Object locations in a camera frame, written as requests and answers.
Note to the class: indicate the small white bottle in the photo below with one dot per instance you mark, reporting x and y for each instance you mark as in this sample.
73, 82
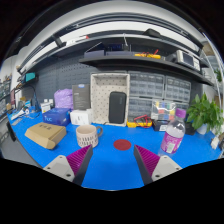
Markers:
46, 105

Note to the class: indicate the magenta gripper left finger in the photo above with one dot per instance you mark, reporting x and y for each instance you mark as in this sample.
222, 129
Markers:
72, 167

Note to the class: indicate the yellow tool on shelf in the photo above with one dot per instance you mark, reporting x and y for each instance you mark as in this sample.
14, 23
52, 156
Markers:
154, 55

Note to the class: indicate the small black box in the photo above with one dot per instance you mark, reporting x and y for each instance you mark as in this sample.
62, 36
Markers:
160, 125

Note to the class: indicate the grey oscilloscope on shelf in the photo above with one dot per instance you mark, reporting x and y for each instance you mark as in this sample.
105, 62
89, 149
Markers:
185, 59

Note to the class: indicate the black zip case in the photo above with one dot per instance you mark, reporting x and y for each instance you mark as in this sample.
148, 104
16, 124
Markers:
117, 106

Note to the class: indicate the yellow multimeter with leads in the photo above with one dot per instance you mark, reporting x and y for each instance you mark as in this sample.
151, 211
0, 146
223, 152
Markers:
143, 121

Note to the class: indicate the white dotted storage tray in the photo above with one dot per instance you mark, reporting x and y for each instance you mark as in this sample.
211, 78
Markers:
101, 86

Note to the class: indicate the brown cardboard box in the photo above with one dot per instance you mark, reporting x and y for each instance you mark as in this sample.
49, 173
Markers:
46, 135

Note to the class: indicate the small white box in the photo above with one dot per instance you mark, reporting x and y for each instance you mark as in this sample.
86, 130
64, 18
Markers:
81, 117

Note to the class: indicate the clear box of coloured parts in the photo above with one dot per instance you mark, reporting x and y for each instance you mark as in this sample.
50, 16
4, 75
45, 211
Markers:
163, 110

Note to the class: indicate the dark metal shelf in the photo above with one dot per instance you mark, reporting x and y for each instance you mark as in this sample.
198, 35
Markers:
135, 63

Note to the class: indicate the dark grey upright box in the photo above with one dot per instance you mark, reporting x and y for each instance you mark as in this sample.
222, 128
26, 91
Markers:
81, 96

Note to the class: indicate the purple plastic bag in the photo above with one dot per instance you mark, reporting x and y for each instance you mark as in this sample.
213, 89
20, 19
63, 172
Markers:
63, 98

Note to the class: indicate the red round coaster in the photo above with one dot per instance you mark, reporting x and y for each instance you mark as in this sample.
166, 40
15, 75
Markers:
122, 144

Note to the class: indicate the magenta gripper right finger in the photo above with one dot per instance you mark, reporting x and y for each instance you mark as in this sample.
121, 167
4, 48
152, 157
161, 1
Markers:
153, 167

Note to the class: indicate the blue product box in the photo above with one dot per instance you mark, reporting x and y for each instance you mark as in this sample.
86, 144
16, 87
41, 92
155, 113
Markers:
57, 116

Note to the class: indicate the beige patterned ceramic mug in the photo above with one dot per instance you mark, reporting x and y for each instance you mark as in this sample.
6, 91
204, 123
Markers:
88, 135

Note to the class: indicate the clear plastic water bottle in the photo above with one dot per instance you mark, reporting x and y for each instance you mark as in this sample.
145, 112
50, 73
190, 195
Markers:
174, 134

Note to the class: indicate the green potted plant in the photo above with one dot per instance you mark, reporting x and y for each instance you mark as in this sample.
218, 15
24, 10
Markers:
204, 112

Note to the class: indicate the grey parts drawer cabinet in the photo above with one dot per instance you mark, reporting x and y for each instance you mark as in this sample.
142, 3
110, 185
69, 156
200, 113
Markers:
144, 87

